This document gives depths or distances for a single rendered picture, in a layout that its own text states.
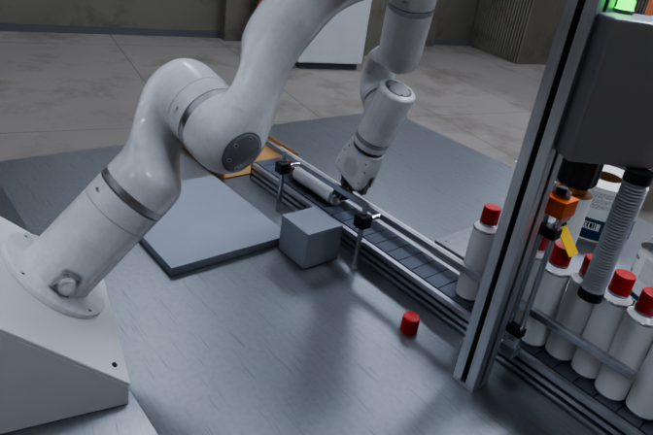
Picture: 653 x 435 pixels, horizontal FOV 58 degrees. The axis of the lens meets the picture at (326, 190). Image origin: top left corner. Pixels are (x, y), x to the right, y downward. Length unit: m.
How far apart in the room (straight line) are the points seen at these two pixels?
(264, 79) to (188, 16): 6.36
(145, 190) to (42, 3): 6.10
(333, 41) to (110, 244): 5.57
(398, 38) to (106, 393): 0.79
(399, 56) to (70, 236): 0.67
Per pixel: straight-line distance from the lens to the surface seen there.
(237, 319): 1.14
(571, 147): 0.84
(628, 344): 1.06
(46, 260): 1.00
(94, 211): 0.96
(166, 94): 0.96
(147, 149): 0.96
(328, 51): 6.41
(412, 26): 1.14
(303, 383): 1.03
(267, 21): 0.92
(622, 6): 0.89
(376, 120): 1.27
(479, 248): 1.16
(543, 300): 1.11
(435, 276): 1.27
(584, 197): 1.37
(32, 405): 0.96
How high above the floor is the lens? 1.54
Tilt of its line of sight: 25 degrees down
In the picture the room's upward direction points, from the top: 9 degrees clockwise
